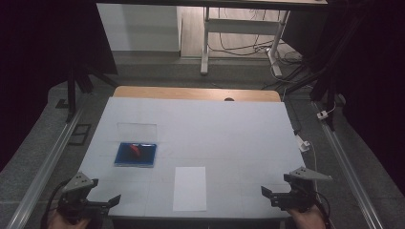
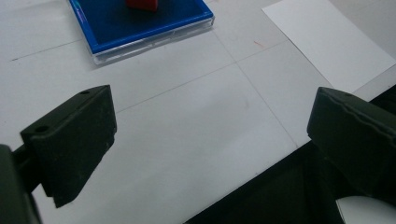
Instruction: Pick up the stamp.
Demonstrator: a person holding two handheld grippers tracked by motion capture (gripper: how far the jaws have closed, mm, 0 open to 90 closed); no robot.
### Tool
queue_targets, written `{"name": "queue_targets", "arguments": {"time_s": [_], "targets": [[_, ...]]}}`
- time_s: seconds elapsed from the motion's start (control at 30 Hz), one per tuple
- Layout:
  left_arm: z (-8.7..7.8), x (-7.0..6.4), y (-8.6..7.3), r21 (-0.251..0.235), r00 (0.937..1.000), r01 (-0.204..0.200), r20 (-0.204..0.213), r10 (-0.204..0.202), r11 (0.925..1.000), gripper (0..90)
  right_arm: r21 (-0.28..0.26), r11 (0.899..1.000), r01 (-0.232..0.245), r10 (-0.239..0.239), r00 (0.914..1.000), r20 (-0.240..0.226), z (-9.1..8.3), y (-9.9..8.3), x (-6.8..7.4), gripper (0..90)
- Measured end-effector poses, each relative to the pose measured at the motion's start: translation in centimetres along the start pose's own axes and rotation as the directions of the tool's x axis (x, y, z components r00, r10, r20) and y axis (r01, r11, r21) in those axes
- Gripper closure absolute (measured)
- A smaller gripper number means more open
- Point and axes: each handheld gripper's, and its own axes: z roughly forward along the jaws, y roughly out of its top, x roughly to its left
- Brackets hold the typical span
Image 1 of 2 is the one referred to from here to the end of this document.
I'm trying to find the white cabinet panel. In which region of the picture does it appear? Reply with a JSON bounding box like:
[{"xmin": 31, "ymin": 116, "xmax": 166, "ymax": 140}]
[{"xmin": 96, "ymin": 3, "xmax": 181, "ymax": 52}]

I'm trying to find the person's left hand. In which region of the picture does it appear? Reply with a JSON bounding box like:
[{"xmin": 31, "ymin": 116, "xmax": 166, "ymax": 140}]
[{"xmin": 47, "ymin": 209, "xmax": 91, "ymax": 229}]

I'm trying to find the black metal stand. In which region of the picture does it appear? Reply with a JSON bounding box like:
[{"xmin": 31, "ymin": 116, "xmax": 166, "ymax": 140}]
[
  {"xmin": 285, "ymin": 18, "xmax": 364, "ymax": 132},
  {"xmin": 64, "ymin": 61, "xmax": 119, "ymax": 124}
]

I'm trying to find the red stamp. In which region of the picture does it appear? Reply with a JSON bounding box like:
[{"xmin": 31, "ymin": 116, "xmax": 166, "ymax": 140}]
[{"xmin": 128, "ymin": 143, "xmax": 142, "ymax": 157}]

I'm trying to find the person's right hand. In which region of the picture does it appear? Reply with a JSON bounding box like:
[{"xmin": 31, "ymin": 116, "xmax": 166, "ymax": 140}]
[{"xmin": 286, "ymin": 204, "xmax": 328, "ymax": 229}]

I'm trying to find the blue ink pad box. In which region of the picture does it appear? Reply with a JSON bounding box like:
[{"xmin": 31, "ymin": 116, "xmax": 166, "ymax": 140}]
[{"xmin": 114, "ymin": 122, "xmax": 158, "ymax": 169}]

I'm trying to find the white table cover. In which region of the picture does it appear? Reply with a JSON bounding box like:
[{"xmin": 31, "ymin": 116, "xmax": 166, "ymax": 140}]
[{"xmin": 77, "ymin": 96, "xmax": 308, "ymax": 221}]

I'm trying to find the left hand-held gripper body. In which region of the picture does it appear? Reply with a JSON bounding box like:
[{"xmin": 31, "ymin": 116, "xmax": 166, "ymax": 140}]
[{"xmin": 56, "ymin": 172, "xmax": 109, "ymax": 224}]

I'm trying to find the black floor cable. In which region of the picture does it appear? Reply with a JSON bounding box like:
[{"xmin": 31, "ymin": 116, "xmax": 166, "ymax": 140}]
[{"xmin": 208, "ymin": 9, "xmax": 304, "ymax": 65}]

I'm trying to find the thin white cable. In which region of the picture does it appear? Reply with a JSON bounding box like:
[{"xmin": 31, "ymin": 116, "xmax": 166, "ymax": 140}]
[{"xmin": 307, "ymin": 140, "xmax": 319, "ymax": 179}]

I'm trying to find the white desk frame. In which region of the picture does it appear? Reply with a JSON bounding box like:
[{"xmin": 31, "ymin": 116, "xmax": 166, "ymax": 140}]
[{"xmin": 200, "ymin": 6, "xmax": 291, "ymax": 77}]

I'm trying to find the aluminium rail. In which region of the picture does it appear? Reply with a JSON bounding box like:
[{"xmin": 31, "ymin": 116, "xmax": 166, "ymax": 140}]
[
  {"xmin": 312, "ymin": 101, "xmax": 385, "ymax": 229},
  {"xmin": 6, "ymin": 106, "xmax": 84, "ymax": 229}
]

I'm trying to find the white power adapter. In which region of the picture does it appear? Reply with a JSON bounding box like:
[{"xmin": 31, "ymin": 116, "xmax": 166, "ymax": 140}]
[{"xmin": 297, "ymin": 135, "xmax": 311, "ymax": 154}]

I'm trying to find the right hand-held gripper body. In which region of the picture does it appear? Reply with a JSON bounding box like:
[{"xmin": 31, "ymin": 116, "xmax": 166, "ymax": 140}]
[{"xmin": 269, "ymin": 166, "xmax": 333, "ymax": 213}]

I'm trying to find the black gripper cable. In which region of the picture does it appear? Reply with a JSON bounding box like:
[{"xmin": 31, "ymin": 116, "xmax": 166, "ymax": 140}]
[
  {"xmin": 313, "ymin": 190, "xmax": 332, "ymax": 229},
  {"xmin": 39, "ymin": 179, "xmax": 71, "ymax": 229}
]

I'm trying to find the white paper sheet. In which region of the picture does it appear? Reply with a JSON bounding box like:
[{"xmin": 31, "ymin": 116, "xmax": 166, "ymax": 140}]
[{"xmin": 172, "ymin": 166, "xmax": 207, "ymax": 213}]

